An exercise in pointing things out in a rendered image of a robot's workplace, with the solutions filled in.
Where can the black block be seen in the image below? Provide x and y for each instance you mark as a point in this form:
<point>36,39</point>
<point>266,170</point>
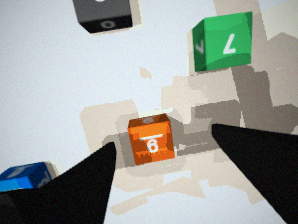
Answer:
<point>103,15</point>

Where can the green block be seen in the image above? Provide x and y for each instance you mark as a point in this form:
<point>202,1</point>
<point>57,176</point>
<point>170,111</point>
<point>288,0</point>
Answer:
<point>223,41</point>

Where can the blue digit block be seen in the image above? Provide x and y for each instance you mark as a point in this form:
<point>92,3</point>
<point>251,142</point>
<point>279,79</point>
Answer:
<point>26,176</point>

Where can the orange block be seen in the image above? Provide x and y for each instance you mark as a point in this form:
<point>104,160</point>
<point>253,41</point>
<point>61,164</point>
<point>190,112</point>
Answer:
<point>151,139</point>

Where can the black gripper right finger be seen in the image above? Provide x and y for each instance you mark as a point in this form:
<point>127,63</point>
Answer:
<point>268,160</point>

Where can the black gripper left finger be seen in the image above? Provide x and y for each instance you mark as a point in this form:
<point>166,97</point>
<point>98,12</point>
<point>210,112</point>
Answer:
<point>77,196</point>

